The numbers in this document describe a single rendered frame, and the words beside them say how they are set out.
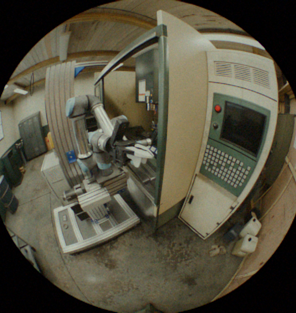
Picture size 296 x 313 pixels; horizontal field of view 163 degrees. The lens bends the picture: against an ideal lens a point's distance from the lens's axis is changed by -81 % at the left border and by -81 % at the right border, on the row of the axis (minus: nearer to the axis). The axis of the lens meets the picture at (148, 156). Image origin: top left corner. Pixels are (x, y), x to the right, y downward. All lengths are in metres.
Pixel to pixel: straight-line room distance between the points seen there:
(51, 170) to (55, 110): 0.47
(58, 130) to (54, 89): 0.34
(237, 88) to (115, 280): 2.21
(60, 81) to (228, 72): 1.19
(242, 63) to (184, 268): 2.09
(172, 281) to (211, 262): 0.58
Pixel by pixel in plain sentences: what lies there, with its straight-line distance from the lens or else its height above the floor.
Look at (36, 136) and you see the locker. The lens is 5.66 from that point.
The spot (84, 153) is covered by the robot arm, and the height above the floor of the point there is 1.30.
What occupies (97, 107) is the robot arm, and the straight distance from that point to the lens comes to 0.74.
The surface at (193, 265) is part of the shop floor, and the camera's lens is 1.73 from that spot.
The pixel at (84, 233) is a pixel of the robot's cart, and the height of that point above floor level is 0.21.
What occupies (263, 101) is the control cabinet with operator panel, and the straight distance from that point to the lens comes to 0.84.
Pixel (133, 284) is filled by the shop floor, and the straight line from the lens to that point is 1.65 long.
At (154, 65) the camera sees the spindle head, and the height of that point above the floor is 2.06.
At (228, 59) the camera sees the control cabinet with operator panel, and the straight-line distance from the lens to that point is 0.94.
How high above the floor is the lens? 1.62
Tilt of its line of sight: 30 degrees down
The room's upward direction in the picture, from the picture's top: straight up
